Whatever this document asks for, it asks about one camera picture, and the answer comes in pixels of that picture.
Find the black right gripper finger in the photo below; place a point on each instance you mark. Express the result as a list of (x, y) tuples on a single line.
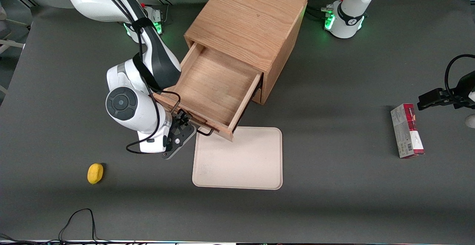
[(187, 120), (179, 117)]

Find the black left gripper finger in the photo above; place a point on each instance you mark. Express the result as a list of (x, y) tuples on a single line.
[(432, 94), (432, 105)]

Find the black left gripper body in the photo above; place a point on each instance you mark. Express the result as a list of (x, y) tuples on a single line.
[(464, 90)]

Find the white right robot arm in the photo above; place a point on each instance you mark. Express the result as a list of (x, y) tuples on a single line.
[(126, 107)]

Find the red and white carton box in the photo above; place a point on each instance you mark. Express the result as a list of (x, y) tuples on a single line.
[(406, 131)]

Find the yellow lemon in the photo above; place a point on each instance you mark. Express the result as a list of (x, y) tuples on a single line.
[(95, 173)]

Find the beige plastic tray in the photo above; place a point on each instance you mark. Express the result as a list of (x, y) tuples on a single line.
[(241, 163)]

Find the oak wooden cabinet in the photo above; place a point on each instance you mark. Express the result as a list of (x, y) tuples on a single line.
[(252, 15)]

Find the dark grey table mat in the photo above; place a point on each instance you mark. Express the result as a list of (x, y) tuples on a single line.
[(334, 208)]

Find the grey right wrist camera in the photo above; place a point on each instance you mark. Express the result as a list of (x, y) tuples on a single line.
[(180, 141)]

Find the white metal frame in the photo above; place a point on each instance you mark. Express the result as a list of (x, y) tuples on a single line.
[(11, 43)]

